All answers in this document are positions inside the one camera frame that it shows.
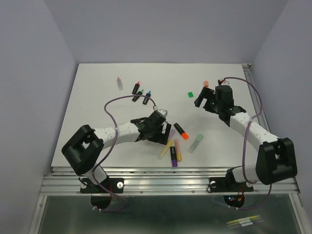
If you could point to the clear marker orange tip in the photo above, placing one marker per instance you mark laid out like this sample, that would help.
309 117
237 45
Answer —
119 84

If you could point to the black highlighter blue cap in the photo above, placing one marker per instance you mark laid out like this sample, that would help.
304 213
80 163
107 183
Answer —
147 97

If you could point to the aluminium rail right side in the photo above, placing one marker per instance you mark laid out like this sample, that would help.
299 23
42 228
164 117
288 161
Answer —
258 97

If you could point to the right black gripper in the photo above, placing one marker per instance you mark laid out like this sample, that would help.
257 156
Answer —
208 93

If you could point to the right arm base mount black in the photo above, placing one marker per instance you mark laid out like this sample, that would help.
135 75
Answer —
235 191

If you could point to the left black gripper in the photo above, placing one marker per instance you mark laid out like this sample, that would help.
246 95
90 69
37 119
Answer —
161 138

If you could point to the black highlighter orange cap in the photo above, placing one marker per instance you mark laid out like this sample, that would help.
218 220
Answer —
181 131

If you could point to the pens on lower shelf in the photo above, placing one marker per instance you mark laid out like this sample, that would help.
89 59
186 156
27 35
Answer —
244 222

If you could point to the black highlighter pink tip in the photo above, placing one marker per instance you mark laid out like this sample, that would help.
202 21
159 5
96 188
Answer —
136 87

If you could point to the aluminium rail frame front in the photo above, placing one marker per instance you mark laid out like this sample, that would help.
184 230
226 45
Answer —
138 181

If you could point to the pastel orange yellow highlighter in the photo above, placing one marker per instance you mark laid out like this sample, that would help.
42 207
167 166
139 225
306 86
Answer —
178 151

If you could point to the black highlighter green cap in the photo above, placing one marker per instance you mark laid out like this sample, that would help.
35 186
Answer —
137 95

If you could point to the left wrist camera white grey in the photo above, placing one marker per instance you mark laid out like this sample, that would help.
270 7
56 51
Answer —
163 112

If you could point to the black highlighter purple cap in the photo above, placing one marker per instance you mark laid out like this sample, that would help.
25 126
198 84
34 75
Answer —
173 156

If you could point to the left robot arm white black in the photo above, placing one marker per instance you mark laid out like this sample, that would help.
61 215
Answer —
84 147

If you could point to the pastel green highlighter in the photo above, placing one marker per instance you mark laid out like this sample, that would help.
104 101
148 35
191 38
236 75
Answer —
195 143

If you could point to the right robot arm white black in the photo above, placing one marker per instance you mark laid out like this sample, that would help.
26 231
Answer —
276 159

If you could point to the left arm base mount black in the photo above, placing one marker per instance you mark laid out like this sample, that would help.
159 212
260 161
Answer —
106 196

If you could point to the pastel purple highlighter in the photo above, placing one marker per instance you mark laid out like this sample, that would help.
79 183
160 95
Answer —
171 133

